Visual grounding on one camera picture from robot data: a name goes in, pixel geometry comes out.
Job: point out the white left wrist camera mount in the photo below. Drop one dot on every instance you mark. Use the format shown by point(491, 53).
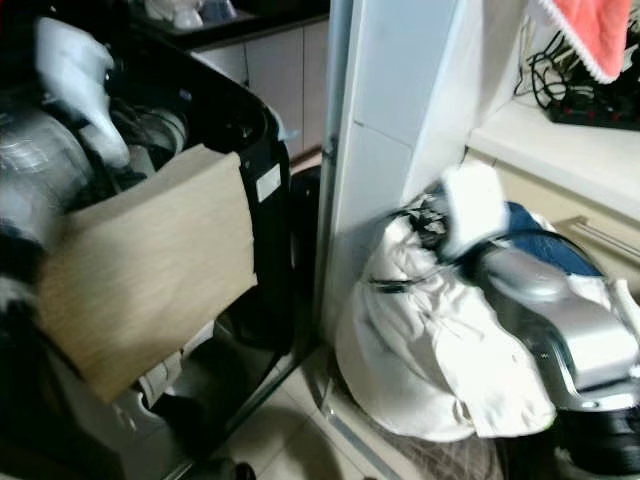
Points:
point(75, 75)

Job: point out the blue jeans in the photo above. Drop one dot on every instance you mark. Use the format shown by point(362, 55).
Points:
point(540, 240)

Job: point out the beige cloth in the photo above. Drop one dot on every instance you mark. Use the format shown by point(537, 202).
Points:
point(150, 290)

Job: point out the black power strip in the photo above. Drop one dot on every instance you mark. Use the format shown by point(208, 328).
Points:
point(595, 110)

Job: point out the white item on counter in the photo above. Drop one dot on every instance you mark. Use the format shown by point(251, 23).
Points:
point(180, 10)

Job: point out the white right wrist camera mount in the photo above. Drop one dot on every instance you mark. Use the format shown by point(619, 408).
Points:
point(470, 200)

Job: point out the beige cabinet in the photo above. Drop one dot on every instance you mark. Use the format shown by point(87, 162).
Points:
point(290, 80)

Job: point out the white laundry bag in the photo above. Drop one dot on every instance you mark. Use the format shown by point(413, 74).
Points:
point(420, 340)

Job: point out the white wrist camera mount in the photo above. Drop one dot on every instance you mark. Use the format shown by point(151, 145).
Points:
point(470, 200)
point(75, 75)

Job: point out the black washing machine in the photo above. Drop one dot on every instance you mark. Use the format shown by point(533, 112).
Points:
point(240, 110)

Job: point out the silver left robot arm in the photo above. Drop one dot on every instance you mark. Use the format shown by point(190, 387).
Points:
point(35, 165)

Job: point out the white shelf board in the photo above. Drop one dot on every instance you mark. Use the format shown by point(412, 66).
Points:
point(560, 150)

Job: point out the white washer label sticker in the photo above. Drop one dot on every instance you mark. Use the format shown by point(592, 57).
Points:
point(268, 183)

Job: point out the red towel with white trim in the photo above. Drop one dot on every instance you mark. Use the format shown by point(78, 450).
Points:
point(585, 30)

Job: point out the white upright panel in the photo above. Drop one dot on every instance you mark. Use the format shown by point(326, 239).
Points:
point(400, 100)

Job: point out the brown patterned floor mat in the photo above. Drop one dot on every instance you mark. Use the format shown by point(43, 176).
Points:
point(430, 462)

